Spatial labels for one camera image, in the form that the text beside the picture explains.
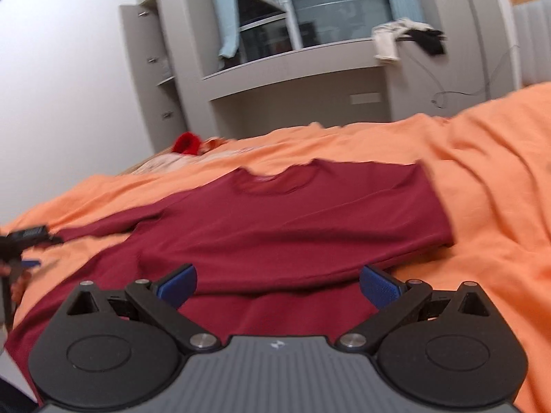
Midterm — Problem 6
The red plush cloth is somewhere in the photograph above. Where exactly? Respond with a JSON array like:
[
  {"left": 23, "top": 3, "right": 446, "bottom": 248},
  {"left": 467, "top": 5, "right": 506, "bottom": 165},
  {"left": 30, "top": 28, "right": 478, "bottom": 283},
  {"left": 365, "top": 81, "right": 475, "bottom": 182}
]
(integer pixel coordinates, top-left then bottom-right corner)
[{"left": 173, "top": 133, "right": 203, "bottom": 156}]

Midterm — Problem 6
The maroon long-sleeve shirt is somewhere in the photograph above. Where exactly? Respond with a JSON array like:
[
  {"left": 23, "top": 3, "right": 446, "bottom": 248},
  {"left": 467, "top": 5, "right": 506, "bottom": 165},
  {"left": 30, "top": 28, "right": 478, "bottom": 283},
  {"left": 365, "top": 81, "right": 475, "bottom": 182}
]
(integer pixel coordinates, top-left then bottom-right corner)
[{"left": 4, "top": 159, "right": 453, "bottom": 396}]

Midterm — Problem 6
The orange blanket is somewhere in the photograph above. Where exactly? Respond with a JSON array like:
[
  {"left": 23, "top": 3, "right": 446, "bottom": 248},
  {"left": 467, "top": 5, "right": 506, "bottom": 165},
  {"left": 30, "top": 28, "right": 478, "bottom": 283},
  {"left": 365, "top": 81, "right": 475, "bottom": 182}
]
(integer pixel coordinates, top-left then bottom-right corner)
[{"left": 0, "top": 82, "right": 551, "bottom": 413}]

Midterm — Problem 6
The window with metal frame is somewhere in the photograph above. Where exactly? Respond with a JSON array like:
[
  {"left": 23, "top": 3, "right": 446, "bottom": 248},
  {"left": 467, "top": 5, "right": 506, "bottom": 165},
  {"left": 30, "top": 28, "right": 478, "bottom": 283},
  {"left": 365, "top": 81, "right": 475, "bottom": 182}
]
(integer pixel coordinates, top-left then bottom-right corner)
[{"left": 207, "top": 0, "right": 431, "bottom": 70}]

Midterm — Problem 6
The grey drawer cabinet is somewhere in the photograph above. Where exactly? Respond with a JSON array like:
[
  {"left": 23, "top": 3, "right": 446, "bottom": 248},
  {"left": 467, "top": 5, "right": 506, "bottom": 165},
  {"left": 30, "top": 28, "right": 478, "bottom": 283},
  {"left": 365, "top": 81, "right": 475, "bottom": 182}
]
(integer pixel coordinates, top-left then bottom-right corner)
[{"left": 119, "top": 0, "right": 216, "bottom": 156}]

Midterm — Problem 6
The white padded headboard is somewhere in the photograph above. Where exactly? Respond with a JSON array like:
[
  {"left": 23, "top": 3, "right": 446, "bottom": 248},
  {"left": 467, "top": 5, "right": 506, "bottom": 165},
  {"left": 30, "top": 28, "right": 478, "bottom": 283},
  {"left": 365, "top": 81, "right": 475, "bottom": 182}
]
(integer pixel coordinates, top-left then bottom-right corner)
[{"left": 508, "top": 0, "right": 551, "bottom": 91}]

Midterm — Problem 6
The pale patterned cloth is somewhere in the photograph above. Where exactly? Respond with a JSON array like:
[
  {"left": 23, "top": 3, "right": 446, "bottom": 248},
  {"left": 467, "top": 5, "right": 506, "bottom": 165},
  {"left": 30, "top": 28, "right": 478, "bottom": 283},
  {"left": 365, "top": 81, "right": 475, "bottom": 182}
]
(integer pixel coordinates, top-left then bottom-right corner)
[{"left": 125, "top": 138, "right": 242, "bottom": 177}]

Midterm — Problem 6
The white garment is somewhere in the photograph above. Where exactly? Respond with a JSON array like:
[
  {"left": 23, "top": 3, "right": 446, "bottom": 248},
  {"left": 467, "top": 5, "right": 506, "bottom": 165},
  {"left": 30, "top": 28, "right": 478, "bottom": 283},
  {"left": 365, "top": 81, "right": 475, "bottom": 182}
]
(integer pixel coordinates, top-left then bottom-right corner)
[{"left": 372, "top": 18, "right": 427, "bottom": 65}]

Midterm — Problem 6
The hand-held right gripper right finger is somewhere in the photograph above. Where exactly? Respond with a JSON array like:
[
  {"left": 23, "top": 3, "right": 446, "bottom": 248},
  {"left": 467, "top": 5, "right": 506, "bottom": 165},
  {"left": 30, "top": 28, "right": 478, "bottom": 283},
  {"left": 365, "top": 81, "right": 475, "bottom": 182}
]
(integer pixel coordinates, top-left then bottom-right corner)
[{"left": 336, "top": 264, "right": 491, "bottom": 353}]

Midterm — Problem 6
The grey window bench unit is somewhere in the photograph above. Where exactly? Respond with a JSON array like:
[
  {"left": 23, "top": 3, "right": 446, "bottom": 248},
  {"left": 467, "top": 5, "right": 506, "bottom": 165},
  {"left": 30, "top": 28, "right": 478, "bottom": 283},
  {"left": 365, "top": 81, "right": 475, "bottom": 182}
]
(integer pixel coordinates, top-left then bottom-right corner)
[{"left": 202, "top": 36, "right": 453, "bottom": 138}]

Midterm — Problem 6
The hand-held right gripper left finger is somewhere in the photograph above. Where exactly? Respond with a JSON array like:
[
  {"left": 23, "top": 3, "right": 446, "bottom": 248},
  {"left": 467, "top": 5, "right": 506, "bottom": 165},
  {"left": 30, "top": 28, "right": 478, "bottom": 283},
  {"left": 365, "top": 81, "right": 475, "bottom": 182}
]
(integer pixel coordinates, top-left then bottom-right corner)
[{"left": 56, "top": 264, "right": 220, "bottom": 353}]

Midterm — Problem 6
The black garment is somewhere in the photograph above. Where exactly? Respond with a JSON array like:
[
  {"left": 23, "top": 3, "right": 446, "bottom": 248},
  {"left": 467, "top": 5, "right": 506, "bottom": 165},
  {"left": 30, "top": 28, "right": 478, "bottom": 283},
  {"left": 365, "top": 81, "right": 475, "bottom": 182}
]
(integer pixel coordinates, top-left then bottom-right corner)
[{"left": 409, "top": 26, "right": 446, "bottom": 56}]

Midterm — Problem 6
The thin dark cable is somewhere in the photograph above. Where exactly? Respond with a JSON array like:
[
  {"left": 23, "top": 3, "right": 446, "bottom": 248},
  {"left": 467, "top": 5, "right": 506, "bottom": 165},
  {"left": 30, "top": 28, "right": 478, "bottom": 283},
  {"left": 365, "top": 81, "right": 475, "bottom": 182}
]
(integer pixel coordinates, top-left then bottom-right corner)
[{"left": 430, "top": 0, "right": 522, "bottom": 108}]

